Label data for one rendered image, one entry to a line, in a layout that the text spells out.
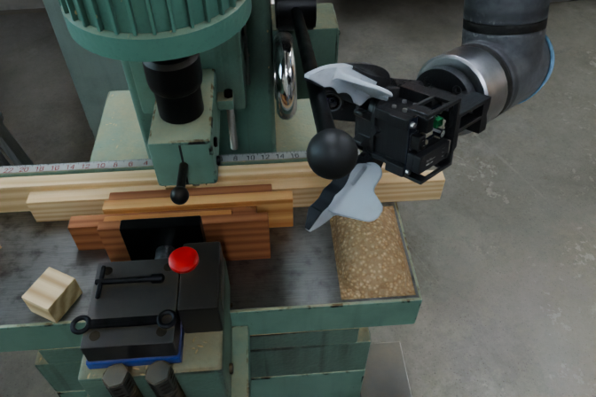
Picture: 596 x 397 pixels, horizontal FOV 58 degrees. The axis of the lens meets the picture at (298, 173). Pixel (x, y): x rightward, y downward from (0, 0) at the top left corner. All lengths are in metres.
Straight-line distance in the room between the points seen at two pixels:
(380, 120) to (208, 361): 0.29
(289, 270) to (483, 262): 1.26
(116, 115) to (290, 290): 0.57
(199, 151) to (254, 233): 0.12
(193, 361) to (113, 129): 0.60
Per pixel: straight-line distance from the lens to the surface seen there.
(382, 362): 0.94
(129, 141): 1.03
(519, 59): 0.65
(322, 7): 0.80
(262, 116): 0.87
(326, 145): 0.35
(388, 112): 0.50
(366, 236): 0.67
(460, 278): 1.82
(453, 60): 0.59
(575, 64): 2.88
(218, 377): 0.57
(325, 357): 0.78
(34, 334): 0.73
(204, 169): 0.63
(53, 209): 0.78
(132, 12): 0.47
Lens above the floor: 1.47
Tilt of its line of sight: 46 degrees down
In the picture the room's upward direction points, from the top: straight up
